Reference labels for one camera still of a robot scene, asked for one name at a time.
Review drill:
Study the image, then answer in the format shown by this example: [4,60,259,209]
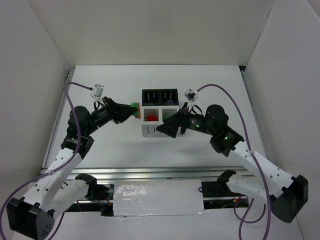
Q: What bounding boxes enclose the green lego brick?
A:
[163,115,175,123]

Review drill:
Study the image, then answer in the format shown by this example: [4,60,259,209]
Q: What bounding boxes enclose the green lego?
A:
[130,102,137,116]

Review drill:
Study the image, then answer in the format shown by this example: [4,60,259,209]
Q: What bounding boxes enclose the red ridged lego brick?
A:
[145,115,159,122]

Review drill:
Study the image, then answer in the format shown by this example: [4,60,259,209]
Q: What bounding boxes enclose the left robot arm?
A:
[6,97,138,240]

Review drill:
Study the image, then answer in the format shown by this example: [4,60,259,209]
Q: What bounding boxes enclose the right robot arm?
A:
[156,104,309,223]

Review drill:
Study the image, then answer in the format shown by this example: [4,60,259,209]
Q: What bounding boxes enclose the white container pair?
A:
[141,105,179,138]

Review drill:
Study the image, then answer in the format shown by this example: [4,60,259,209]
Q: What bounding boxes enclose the black container pair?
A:
[142,88,179,107]

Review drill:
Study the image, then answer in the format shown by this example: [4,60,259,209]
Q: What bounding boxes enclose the white foam cover panel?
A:
[113,179,205,217]

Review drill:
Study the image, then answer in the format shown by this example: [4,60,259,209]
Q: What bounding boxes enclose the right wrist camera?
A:
[184,89,198,109]

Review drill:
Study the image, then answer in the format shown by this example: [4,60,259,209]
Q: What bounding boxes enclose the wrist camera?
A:
[90,84,104,101]
[184,89,198,109]

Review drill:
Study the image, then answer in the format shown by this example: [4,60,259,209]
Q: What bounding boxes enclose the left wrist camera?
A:
[90,84,104,101]

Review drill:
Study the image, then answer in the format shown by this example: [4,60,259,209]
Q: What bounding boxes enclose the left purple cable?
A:
[0,81,92,240]

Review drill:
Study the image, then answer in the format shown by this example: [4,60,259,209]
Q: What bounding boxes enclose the purple cable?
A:
[196,84,272,240]
[0,81,92,240]

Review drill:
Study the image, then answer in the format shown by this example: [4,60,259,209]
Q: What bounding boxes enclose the aluminium rail frame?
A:
[37,65,278,182]

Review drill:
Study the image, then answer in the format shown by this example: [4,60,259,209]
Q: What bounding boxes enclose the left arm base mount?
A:
[84,184,115,209]

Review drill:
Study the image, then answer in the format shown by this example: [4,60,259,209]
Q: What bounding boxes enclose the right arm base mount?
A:
[198,181,249,210]

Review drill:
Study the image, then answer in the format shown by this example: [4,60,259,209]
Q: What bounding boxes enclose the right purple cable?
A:
[196,84,272,240]

